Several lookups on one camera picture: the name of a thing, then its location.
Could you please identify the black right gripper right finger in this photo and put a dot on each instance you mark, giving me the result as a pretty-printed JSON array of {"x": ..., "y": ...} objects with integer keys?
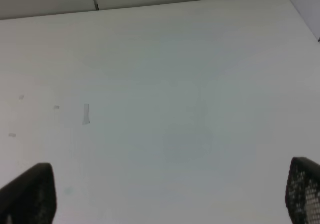
[{"x": 302, "y": 195}]

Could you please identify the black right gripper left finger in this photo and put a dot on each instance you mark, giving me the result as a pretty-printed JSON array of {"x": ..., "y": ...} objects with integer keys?
[{"x": 30, "y": 198}]

